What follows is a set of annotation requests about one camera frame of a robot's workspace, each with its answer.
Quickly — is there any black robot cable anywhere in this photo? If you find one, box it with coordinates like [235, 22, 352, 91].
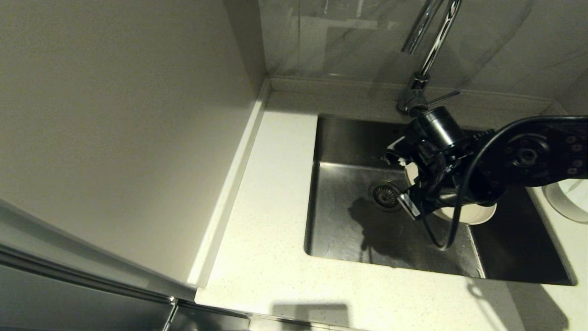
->
[420, 115, 588, 251]

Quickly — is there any stainless steel sink basin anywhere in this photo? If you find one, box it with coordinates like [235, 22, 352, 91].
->
[303, 114, 577, 286]

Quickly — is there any round metal drain strainer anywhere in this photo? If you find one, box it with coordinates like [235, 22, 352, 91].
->
[367, 181, 406, 213]

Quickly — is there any white ceramic bowl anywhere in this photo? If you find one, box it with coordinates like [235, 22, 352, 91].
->
[543, 178, 588, 224]

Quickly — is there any stainless steel appliance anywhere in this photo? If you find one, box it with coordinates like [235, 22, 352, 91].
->
[0, 198, 251, 331]

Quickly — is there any white round plate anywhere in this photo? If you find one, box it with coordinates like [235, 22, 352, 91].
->
[404, 159, 498, 225]

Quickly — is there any chrome gooseneck faucet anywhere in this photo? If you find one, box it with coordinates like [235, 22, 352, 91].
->
[396, 0, 461, 116]

